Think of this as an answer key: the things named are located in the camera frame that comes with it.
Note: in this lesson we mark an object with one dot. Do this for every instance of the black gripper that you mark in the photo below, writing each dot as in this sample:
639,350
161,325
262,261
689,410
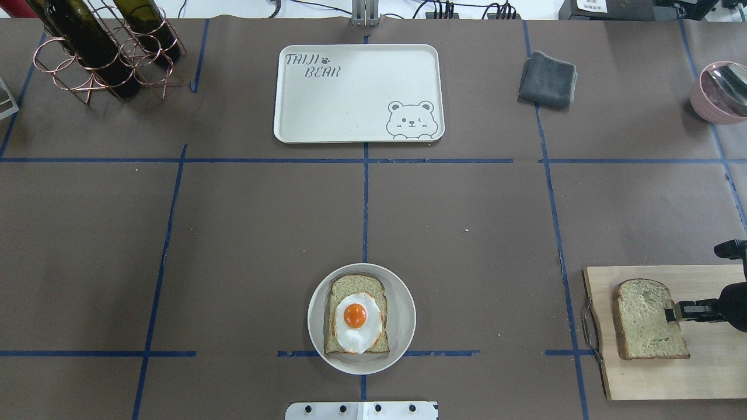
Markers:
735,301

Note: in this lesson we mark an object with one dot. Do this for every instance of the bread slice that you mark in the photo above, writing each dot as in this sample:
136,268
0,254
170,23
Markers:
642,329
346,285

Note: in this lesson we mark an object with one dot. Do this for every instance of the white round plate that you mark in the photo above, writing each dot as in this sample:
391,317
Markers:
401,322

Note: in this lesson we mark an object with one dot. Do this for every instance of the fried egg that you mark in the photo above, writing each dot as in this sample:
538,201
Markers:
358,323

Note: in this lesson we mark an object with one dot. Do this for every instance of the cream bear serving tray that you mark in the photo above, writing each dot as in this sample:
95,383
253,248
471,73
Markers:
356,93

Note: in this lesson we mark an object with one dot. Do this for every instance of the wooden cutting board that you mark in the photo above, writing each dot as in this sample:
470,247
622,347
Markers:
717,366

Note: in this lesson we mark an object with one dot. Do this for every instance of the pink bowl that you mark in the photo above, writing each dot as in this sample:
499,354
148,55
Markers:
708,100

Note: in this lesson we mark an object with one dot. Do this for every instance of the metal scoop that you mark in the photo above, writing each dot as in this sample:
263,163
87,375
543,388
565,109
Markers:
730,81

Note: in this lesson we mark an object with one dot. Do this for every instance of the grey folded cloth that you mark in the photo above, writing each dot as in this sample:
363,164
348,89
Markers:
547,80

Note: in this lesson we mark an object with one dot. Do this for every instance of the dark green wine bottle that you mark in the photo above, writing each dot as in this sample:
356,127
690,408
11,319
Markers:
80,32

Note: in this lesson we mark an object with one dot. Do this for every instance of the white dish rack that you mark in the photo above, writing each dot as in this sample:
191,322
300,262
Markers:
9,105

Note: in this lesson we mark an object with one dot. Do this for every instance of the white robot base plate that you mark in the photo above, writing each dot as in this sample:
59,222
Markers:
363,410

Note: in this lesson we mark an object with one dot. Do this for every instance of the aluminium frame post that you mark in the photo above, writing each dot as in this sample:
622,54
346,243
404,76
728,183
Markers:
365,13

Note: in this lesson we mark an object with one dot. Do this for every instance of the copper wire bottle rack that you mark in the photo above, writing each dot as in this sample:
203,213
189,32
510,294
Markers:
52,58

